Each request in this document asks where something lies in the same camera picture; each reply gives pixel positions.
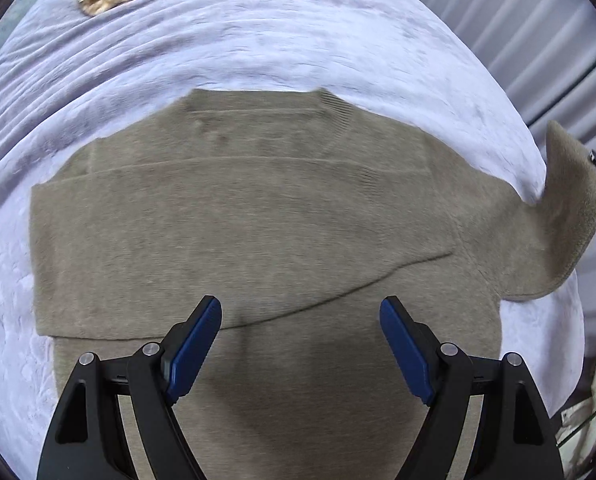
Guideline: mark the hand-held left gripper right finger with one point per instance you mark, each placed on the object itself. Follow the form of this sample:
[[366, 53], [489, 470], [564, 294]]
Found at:
[[408, 350]]

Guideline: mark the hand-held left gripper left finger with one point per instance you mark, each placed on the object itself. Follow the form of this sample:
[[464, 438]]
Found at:
[[193, 350]]

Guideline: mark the olive fleece sweater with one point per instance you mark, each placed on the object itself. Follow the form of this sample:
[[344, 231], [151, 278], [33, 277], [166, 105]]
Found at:
[[278, 220]]

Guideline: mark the grey pleated curtain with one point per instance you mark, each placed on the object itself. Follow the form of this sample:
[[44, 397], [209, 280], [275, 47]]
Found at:
[[503, 20]]

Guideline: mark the lavender embossed blanket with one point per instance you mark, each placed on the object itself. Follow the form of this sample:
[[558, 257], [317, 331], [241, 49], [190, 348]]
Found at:
[[278, 35]]

